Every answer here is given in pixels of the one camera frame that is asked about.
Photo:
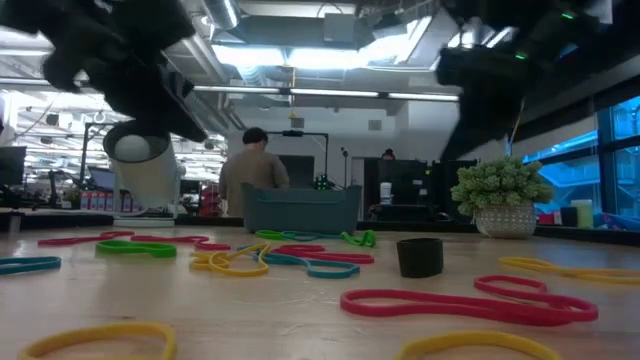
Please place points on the long light bar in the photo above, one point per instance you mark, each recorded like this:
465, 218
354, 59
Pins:
330, 93

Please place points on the open laptop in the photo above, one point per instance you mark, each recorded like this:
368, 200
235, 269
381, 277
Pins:
101, 178

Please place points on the black computer monitor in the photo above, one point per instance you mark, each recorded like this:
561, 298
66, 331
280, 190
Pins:
12, 165

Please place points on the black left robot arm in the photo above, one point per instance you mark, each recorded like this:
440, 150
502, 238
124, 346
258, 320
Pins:
20, 15

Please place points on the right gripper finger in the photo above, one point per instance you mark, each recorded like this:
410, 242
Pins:
467, 130
506, 117

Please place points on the potted green succulent plant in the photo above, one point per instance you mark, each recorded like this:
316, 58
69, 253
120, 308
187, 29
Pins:
500, 185

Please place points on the pale green cup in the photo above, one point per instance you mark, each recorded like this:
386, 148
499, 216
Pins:
583, 214

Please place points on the teal rubber band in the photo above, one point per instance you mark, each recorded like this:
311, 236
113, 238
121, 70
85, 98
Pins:
285, 259
57, 263
310, 235

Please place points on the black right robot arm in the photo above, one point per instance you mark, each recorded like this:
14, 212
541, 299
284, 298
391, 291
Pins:
600, 30

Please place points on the dark monitor screen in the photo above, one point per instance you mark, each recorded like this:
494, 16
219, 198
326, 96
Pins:
301, 172

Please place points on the black cabinet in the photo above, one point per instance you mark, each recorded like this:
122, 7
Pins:
415, 185

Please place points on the bright green rubber band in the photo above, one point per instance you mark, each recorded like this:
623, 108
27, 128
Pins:
362, 240

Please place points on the pink product boxes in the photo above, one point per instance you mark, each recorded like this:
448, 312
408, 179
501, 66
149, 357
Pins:
100, 201

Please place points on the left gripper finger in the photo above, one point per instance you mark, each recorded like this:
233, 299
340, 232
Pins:
181, 86
175, 122

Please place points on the red stacked object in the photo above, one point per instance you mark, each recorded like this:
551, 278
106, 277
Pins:
212, 202

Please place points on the red rubber band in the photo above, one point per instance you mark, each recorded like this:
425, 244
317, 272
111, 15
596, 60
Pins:
345, 303
371, 258
220, 246

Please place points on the yellow rubber band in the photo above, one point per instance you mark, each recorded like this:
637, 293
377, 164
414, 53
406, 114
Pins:
575, 273
240, 273
110, 329

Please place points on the person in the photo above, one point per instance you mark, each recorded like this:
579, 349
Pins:
252, 170
388, 154

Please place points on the teal plastic bin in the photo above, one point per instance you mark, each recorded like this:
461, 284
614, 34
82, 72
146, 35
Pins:
300, 212

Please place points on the white spotlight lamp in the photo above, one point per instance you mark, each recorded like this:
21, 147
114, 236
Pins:
150, 185

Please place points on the black cylindrical cup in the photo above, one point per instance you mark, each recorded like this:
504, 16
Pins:
420, 260

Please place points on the small red object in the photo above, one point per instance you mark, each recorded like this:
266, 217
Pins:
546, 219

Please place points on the white wipes canister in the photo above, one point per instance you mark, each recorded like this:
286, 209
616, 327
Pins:
386, 193

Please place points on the black gantry frame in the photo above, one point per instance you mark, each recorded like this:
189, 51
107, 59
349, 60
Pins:
300, 133

